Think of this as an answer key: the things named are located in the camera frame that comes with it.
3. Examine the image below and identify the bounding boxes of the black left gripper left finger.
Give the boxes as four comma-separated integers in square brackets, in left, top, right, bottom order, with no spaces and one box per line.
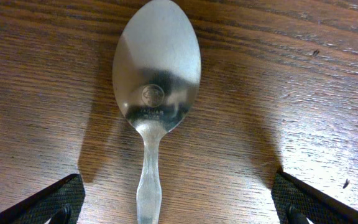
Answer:
[0,174,85,224]

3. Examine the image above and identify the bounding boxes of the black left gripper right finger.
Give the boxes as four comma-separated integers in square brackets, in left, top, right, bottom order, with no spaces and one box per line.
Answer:
[271,170,358,224]

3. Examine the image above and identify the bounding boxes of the small metal spoon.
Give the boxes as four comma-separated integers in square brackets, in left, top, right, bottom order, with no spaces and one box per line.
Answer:
[112,0,201,223]

